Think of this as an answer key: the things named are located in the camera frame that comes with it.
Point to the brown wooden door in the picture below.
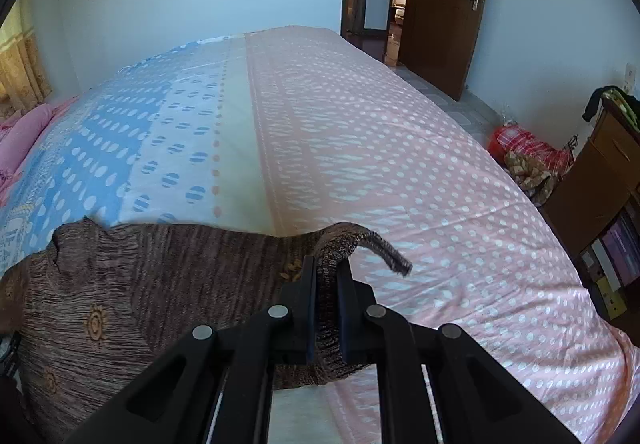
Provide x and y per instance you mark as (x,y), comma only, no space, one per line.
(438,40)

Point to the brown knitted sweater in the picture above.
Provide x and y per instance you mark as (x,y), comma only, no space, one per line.
(98,305)

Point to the dark clothes on cabinet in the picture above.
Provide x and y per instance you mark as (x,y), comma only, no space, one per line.
(626,103)

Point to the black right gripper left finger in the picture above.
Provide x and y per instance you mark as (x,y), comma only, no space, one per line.
(213,386)

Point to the white wall socket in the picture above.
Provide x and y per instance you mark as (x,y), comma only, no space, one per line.
(630,77)

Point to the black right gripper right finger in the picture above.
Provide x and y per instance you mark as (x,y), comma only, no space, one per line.
(437,385)

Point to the beige patterned curtain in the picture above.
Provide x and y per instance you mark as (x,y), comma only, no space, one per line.
(24,84)

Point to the red plaid bag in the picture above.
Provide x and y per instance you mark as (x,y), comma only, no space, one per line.
(513,138)

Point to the patterned blue pink bedsheet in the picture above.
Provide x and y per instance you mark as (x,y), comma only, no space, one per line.
(292,129)

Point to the brown floral cloth bundle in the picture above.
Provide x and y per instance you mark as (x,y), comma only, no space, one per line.
(534,179)

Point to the brown wooden cabinet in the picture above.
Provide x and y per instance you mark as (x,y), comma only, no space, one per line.
(603,178)

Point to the books on cabinet shelf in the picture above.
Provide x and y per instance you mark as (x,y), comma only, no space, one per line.
(611,264)

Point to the folded pink quilt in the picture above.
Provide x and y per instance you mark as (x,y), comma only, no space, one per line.
(19,137)

